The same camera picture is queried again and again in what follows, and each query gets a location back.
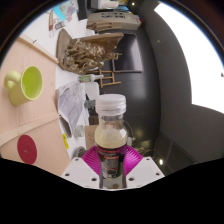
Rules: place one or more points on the wooden easel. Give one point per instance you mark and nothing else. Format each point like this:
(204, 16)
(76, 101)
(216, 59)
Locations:
(108, 79)

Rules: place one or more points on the small glass jar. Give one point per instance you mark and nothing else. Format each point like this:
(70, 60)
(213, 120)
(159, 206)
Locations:
(79, 131)

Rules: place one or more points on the lime green mug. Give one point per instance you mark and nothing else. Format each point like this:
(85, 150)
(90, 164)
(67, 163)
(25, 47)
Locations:
(25, 86)

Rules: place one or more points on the white-capped clear drink bottle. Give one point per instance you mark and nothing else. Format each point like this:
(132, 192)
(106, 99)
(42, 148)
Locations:
(111, 133)

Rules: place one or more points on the white plastic chair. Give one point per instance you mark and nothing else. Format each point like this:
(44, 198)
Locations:
(91, 90)

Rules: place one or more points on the brown cardboard box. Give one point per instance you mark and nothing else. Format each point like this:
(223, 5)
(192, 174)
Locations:
(90, 136)

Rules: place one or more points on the wooden paintbrush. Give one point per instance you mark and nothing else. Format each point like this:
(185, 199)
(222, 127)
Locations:
(51, 23)

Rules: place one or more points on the black wall screen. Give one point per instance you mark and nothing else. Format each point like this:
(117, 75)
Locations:
(128, 53)

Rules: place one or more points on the flat round red coaster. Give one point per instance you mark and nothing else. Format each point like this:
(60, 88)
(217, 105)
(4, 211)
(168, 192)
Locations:
(27, 149)

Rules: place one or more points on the flat black box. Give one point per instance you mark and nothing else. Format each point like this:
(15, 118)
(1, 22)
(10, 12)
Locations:
(83, 9)

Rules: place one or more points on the beige canvas mat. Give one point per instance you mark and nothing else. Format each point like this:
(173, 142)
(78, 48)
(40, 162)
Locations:
(30, 123)

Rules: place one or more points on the green-labelled spray bottle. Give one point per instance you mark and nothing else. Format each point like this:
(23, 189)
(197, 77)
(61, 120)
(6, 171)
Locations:
(87, 78)

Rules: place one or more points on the small yellow tag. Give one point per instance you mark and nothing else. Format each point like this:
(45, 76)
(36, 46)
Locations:
(65, 141)

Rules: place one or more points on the golden brown sculpture on board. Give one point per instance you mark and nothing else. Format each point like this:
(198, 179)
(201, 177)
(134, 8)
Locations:
(83, 53)

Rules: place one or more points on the long white ceiling light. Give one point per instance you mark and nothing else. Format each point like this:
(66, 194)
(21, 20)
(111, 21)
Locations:
(196, 60)

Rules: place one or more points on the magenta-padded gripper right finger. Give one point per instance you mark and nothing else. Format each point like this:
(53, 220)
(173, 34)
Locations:
(143, 171)

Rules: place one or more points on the white cabinet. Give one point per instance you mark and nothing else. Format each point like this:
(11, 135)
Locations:
(113, 20)

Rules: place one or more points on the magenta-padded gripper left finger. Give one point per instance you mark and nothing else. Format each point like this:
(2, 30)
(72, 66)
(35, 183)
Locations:
(80, 171)

